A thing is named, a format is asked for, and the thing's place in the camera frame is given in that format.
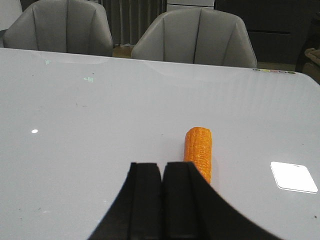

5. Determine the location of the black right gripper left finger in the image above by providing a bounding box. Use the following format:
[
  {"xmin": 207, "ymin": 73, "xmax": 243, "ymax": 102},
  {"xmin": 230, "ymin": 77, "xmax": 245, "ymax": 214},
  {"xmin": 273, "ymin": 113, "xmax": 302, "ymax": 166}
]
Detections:
[{"xmin": 89, "ymin": 162, "xmax": 162, "ymax": 240}]

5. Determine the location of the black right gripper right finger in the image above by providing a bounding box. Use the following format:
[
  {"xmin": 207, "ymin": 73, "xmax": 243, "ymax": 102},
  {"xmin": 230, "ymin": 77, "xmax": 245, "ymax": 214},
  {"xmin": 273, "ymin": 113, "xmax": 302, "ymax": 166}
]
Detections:
[{"xmin": 162, "ymin": 162, "xmax": 277, "ymax": 240}]

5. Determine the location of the orange corn cob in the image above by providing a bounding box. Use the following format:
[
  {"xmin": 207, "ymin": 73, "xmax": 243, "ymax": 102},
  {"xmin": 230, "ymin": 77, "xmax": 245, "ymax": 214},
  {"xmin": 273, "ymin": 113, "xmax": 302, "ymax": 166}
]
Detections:
[{"xmin": 183, "ymin": 126, "xmax": 213, "ymax": 184}]

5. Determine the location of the grey right chair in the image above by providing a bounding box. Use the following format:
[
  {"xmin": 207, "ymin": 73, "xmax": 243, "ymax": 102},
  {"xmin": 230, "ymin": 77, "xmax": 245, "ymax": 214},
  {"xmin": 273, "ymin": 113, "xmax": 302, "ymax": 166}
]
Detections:
[{"xmin": 131, "ymin": 7, "xmax": 257, "ymax": 68}]

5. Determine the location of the grey chair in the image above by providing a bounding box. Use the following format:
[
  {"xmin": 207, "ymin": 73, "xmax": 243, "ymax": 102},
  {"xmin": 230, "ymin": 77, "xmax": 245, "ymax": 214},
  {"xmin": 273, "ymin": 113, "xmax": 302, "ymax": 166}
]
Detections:
[
  {"xmin": 3, "ymin": 0, "xmax": 113, "ymax": 57},
  {"xmin": 131, "ymin": 7, "xmax": 257, "ymax": 68}
]

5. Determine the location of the grey left chair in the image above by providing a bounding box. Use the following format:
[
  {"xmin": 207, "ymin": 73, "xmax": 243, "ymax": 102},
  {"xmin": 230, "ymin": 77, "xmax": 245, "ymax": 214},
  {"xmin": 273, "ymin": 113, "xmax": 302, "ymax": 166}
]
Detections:
[{"xmin": 3, "ymin": 0, "xmax": 113, "ymax": 57}]

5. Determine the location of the dark counter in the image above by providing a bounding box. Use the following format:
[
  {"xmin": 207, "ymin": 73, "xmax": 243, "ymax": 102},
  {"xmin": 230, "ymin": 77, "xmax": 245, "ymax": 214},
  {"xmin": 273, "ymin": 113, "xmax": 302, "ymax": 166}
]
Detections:
[{"xmin": 215, "ymin": 0, "xmax": 320, "ymax": 64}]

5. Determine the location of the white cabinet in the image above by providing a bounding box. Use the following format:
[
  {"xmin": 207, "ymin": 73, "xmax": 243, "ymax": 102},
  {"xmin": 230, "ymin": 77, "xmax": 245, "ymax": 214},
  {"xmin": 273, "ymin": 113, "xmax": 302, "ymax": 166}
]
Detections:
[{"xmin": 166, "ymin": 0, "xmax": 216, "ymax": 12}]

